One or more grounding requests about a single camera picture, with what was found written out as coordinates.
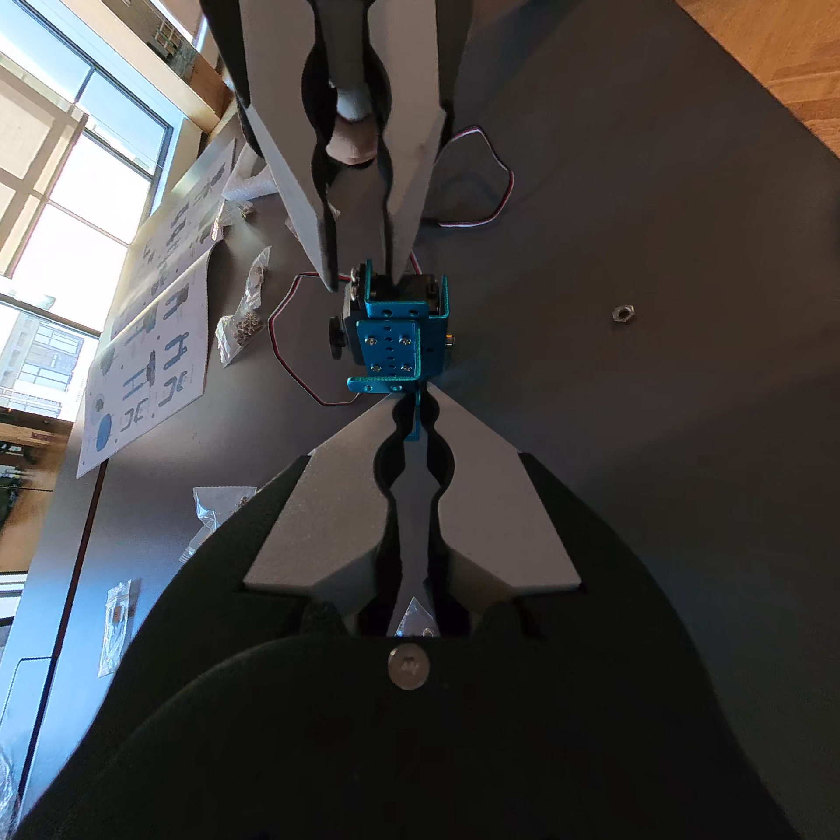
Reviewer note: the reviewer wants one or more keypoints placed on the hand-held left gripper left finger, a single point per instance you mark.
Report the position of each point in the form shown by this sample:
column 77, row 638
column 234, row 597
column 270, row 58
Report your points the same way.
column 315, row 525

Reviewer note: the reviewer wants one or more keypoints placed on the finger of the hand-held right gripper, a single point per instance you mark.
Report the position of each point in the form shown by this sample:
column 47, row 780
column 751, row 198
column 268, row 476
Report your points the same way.
column 275, row 98
column 420, row 98

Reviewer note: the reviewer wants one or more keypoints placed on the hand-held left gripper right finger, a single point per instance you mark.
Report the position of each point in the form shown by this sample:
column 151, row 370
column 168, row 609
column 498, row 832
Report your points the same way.
column 512, row 525

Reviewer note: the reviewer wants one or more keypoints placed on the blue metal servo bracket assembly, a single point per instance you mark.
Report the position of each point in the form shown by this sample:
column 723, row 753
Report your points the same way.
column 387, row 341

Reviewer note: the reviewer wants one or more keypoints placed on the small metal nut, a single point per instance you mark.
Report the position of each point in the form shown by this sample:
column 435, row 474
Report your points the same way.
column 621, row 313

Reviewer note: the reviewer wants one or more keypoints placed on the dark desk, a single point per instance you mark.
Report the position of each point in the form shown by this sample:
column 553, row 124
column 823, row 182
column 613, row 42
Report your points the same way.
column 623, row 426

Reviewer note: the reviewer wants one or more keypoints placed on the adjacent grey desk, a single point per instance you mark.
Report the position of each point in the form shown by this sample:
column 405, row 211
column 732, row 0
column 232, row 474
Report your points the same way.
column 59, row 623

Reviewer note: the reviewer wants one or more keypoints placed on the person's right hand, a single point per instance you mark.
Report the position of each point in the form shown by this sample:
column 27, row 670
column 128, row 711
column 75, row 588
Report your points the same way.
column 354, row 144

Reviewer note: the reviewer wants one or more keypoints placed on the clear bag of dark screws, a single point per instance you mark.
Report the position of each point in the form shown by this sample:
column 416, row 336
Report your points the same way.
column 210, row 512

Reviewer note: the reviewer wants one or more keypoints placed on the flat clear zip bag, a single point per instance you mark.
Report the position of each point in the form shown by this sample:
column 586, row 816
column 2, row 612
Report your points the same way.
column 413, row 620

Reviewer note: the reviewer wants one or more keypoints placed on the narrow clear screw bag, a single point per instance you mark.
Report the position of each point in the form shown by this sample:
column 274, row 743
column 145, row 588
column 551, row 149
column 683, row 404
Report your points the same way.
column 256, row 282

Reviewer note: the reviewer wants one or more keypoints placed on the large glass window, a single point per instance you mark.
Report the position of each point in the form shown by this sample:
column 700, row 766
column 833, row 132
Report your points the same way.
column 98, row 197

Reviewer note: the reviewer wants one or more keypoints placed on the clear bag of silver screws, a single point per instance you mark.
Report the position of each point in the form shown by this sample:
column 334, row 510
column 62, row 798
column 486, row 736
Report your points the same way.
column 239, row 334

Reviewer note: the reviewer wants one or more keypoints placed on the clear bag with brown part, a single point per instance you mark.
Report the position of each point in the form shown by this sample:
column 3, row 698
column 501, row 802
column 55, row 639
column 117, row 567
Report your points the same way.
column 118, row 623

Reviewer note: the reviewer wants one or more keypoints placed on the assembly instruction sheet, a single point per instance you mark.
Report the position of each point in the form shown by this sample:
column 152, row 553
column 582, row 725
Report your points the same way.
column 151, row 367

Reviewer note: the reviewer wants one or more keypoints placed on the white foam frame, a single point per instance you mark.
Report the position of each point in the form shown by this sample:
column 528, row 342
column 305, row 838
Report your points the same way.
column 246, row 184

